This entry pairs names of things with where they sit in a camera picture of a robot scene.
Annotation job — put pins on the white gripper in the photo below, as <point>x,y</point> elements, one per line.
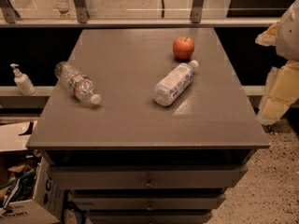
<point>289,34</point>

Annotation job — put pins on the clear plastic water bottle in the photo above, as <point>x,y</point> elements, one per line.
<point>79,84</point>

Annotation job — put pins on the red apple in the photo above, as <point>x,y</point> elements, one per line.
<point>183,48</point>

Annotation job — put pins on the white labelled drink bottle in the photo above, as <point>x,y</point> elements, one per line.
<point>174,84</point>

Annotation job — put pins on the white pump dispenser bottle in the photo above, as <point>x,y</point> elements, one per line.
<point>22,81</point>

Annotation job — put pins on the grey drawer cabinet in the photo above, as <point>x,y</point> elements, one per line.
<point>212,123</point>

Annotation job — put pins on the top grey drawer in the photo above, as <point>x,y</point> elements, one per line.
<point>132,177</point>

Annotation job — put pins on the grey drawer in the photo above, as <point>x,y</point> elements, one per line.
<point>153,217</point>
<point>132,177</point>
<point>148,201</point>

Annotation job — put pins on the middle grey drawer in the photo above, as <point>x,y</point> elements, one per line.
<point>148,201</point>

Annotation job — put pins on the bottom grey drawer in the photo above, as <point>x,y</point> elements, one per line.
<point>153,217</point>

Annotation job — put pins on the white cardboard box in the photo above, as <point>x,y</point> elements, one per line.
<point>28,193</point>

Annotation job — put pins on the grey metal railing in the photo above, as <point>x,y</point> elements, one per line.
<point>143,13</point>

